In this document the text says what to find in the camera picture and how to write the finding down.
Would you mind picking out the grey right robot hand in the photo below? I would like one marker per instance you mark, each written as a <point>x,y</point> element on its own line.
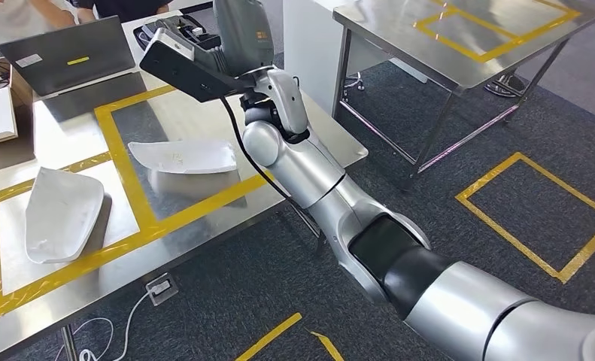
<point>245,40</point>

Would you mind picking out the white curved part with writing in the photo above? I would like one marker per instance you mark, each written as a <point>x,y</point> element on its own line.
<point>187,157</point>

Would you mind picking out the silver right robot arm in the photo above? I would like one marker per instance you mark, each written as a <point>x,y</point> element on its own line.
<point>302,169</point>

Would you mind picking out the steel workbench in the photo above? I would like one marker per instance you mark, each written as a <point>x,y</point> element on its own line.
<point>68,139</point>

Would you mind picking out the white curved part plain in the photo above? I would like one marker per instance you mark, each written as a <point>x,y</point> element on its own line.
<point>63,214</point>

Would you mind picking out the white cabinet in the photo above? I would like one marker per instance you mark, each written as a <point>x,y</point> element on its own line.
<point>312,50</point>

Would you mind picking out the black tool case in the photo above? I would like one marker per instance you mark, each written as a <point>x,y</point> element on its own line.
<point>175,22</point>

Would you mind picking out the person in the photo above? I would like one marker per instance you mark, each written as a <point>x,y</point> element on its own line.
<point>8,20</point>
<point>122,7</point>

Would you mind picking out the steel table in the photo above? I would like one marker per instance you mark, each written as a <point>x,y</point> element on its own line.
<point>402,45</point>

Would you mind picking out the grey laptop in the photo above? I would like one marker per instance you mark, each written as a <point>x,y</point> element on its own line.
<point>68,55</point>

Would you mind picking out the cardboard box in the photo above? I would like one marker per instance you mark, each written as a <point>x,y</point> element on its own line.
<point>22,87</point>

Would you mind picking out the floor power outlet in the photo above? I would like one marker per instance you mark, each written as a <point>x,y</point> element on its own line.
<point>161,289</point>

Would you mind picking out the chrome stanchion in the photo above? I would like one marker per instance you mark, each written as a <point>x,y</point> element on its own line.
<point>506,87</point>

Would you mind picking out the yellow floor tape square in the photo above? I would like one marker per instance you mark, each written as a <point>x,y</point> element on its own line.
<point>486,177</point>
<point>267,338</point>

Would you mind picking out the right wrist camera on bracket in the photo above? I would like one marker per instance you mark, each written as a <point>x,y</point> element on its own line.
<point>177,70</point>

